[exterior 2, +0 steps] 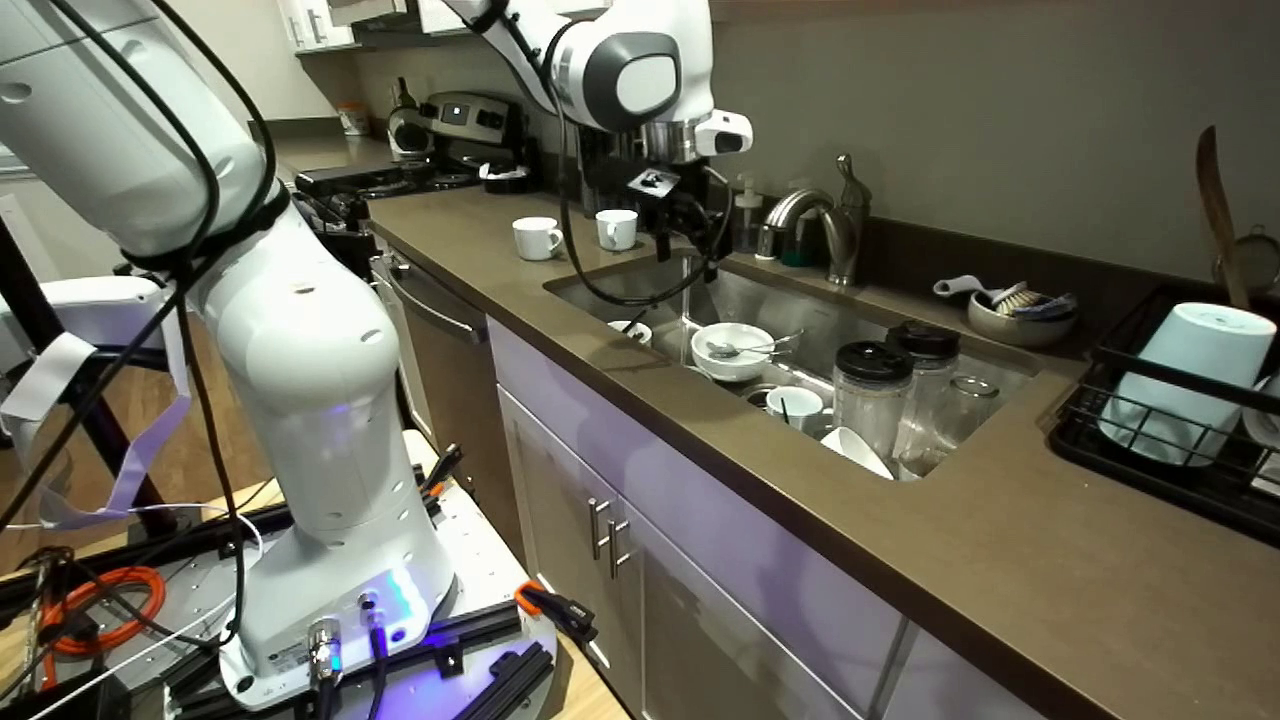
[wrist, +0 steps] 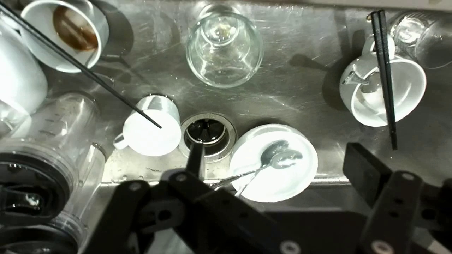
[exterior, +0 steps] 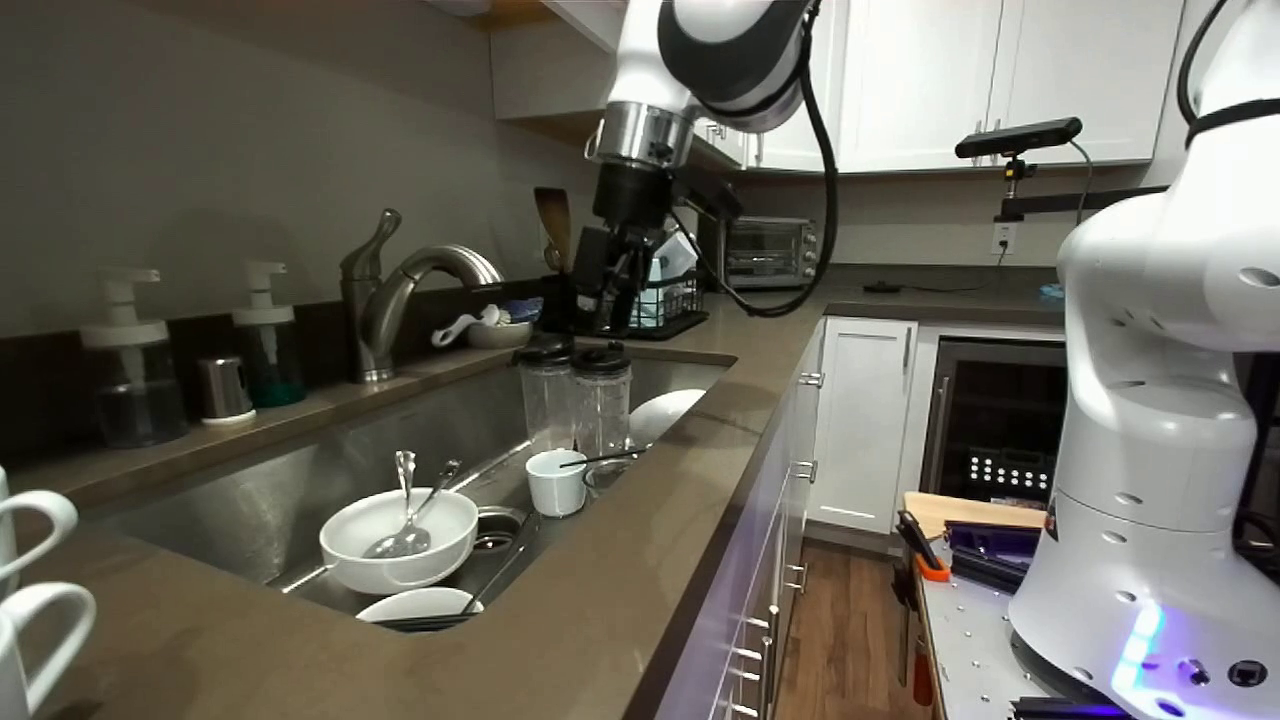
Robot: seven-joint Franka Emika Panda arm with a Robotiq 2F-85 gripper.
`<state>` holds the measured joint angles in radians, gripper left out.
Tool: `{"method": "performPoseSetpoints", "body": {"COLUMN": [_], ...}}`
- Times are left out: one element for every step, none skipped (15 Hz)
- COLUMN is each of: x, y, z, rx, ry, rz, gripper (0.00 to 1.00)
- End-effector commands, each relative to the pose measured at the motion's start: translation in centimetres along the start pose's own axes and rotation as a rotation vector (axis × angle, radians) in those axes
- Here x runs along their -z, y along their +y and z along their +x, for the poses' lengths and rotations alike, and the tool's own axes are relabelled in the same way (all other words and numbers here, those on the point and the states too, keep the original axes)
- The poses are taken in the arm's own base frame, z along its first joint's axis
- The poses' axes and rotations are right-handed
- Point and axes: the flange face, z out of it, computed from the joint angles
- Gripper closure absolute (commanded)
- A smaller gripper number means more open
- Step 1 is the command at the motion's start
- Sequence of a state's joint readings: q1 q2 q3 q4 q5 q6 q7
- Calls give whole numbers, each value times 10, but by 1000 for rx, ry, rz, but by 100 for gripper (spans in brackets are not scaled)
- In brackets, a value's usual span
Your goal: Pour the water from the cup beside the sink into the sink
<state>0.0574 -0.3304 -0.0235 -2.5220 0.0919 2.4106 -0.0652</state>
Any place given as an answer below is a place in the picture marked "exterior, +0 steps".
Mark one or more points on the black purple box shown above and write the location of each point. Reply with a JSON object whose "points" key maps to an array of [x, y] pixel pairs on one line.
{"points": [[993, 555]]}

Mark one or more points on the white ceramic bowl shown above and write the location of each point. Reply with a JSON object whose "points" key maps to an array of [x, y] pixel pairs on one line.
{"points": [[400, 565]]}

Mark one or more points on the white lower cabinet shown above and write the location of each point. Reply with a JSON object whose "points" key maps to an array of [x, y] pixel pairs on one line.
{"points": [[865, 426]]}

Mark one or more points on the silver spoon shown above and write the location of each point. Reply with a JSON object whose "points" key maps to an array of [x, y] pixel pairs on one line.
{"points": [[400, 541], [615, 458]]}

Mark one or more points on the black oven appliance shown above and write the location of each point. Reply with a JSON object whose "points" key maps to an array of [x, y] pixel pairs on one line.
{"points": [[993, 422]]}

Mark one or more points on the white wall outlet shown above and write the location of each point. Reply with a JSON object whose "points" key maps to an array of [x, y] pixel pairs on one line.
{"points": [[1003, 243]]}

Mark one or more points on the silver toaster oven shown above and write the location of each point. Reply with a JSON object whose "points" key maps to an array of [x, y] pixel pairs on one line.
{"points": [[770, 255]]}

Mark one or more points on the white dish brush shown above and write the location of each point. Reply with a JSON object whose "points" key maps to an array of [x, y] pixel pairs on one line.
{"points": [[461, 326]]}

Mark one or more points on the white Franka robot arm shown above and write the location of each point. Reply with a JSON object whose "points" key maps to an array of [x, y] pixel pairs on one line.
{"points": [[1175, 402]]}

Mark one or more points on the white upper cabinets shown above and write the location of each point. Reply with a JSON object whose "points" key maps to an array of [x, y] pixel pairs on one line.
{"points": [[920, 81]]}

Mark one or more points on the small white cup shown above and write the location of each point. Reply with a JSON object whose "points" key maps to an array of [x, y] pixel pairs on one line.
{"points": [[553, 488]]}

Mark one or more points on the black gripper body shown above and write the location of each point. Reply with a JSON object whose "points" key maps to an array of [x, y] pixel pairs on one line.
{"points": [[628, 213]]}

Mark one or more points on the pale teal cup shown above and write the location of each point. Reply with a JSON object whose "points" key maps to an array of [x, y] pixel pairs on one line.
{"points": [[649, 292]]}

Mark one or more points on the wooden board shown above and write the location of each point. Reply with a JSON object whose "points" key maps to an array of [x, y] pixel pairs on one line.
{"points": [[984, 510]]}

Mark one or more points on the clear jar with black lid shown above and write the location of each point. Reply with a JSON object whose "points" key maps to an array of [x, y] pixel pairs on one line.
{"points": [[603, 402], [541, 392]]}

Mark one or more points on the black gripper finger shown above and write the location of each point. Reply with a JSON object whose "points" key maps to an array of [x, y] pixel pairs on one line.
{"points": [[597, 300], [640, 300]]}

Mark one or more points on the stainless steel sink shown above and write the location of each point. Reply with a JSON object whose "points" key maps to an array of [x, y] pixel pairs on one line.
{"points": [[265, 493]]}

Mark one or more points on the silver cutlery piece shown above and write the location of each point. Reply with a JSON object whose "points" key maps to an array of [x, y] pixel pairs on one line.
{"points": [[404, 481]]}

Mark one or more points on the brushed steel faucet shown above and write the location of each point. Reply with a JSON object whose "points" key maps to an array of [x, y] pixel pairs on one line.
{"points": [[381, 307]]}

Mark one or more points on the black stereo camera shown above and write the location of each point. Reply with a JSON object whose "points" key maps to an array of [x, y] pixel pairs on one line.
{"points": [[1021, 137]]}

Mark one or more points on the green soap dispenser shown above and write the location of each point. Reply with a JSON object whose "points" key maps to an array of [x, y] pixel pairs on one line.
{"points": [[272, 372]]}

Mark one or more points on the white sponge holder bowl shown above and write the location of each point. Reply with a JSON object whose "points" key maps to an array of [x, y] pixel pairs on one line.
{"points": [[501, 339]]}

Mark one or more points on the white plate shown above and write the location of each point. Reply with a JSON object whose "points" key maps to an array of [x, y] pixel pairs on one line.
{"points": [[664, 412]]}

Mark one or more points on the small metal cup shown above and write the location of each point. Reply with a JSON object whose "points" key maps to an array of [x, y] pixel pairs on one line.
{"points": [[225, 390]]}

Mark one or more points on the small white dish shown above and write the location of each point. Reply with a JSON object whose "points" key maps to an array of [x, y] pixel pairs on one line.
{"points": [[422, 608]]}

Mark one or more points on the glossy counter cabinet front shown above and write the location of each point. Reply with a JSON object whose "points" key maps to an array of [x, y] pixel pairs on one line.
{"points": [[760, 534]]}

